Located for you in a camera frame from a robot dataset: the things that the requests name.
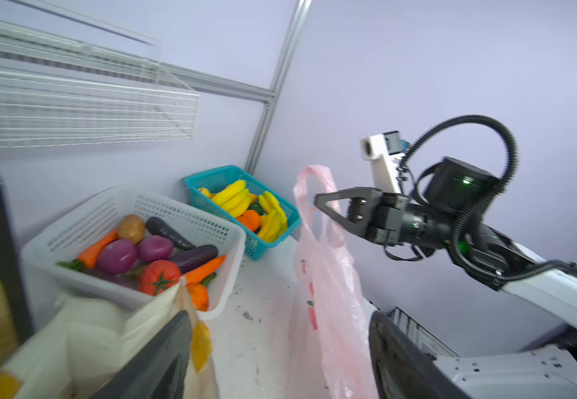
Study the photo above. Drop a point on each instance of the yellow toy banana right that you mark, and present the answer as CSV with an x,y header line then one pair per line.
x,y
274,222

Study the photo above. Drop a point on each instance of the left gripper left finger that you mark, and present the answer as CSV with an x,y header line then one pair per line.
x,y
159,369

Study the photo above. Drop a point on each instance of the purple toy onion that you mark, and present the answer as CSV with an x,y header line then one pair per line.
x,y
155,248
117,257

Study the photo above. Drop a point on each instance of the orange toy carrot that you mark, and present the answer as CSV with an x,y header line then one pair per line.
x,y
199,274

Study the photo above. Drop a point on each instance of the pink plastic grocery bag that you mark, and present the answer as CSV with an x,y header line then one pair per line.
x,y
334,300

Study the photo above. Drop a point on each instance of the yellow toy banana bunch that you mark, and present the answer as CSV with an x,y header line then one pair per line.
x,y
234,199

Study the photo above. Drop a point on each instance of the white plastic basket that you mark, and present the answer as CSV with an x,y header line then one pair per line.
x,y
91,248

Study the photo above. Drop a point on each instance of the white wire wall basket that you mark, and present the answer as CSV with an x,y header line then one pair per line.
x,y
60,92

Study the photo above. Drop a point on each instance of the white canvas tote bag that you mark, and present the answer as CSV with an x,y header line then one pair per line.
x,y
90,340

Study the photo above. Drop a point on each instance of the purple toy onion right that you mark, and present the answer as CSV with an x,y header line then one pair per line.
x,y
155,248

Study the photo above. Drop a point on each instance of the purple toy onion left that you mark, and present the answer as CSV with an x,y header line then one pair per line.
x,y
117,257

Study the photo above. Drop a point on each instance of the brown toy potato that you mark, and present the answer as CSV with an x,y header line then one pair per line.
x,y
131,227

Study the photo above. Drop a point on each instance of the red toy tomato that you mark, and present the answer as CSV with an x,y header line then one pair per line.
x,y
158,277

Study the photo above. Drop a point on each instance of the teal plastic basket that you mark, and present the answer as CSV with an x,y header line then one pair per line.
x,y
204,185

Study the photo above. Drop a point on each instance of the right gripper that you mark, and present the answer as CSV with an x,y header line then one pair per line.
x,y
387,219

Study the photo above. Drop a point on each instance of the dark toy cucumber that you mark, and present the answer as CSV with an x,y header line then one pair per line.
x,y
158,227

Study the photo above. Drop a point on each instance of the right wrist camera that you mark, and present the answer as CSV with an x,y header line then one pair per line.
x,y
384,153

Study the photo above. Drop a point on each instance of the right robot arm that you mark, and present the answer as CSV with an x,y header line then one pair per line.
x,y
448,215

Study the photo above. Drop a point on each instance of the toy orange fruit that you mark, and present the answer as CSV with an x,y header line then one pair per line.
x,y
251,220

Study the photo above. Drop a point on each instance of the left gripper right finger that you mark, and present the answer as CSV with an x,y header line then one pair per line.
x,y
400,369

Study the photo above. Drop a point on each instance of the purple toy eggplant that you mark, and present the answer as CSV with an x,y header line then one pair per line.
x,y
193,258

